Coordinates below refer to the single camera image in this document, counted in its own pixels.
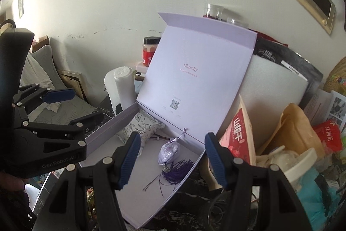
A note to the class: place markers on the blue plastic bag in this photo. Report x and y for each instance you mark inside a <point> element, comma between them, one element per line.
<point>316,198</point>

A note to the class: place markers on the white foam board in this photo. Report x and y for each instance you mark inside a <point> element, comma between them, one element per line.
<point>270,84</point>

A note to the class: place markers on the lavender gift box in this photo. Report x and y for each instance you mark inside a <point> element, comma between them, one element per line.
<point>194,71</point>

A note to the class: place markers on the framed wall picture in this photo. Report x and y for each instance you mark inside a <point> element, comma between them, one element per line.
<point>20,3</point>

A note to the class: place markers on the red snack bag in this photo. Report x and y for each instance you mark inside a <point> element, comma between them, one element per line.
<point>240,133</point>

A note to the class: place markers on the person's left hand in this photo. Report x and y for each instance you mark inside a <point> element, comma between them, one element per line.
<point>10,182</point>

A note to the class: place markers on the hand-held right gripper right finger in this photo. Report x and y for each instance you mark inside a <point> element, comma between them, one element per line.
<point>216,163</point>

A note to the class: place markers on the person's left forearm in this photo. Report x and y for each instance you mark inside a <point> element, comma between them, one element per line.
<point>13,204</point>

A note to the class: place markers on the purple tasselled sachet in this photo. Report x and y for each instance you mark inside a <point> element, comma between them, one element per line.
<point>167,151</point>

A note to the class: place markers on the clear glass cup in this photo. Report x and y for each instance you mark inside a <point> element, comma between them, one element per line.
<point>219,214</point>

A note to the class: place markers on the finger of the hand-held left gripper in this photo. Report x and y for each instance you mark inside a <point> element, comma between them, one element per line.
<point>92,118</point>
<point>60,95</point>

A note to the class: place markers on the wooden picture frame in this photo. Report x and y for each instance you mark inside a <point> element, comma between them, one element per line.
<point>78,84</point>

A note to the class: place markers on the woven straw hat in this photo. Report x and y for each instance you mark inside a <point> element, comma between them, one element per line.
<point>338,74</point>

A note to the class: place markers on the brown paper bag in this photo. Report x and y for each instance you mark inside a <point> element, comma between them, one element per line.
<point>297,125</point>

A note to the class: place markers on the white kettle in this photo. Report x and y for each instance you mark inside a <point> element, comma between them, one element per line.
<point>300,166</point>

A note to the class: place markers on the red spice jar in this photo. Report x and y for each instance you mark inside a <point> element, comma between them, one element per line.
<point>150,52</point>

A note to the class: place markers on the grey chair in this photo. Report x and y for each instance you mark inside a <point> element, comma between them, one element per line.
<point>67,109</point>

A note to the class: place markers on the white paper towel roll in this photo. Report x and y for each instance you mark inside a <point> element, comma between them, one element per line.
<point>124,87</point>

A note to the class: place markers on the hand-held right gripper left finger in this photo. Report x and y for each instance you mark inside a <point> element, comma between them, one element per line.
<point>131,158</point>

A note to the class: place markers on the red snack packet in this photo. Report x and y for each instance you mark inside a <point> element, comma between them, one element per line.
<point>329,136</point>

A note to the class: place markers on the brown cardboard box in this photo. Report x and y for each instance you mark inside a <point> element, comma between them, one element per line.
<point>40,43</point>

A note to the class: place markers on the white paper leaflet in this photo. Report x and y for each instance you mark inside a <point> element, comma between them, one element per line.
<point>319,103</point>

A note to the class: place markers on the white printed sachet pillow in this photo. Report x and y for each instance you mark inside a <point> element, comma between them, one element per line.
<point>140,122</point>

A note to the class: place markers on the black and white photo print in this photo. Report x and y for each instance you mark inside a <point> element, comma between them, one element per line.
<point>338,106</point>

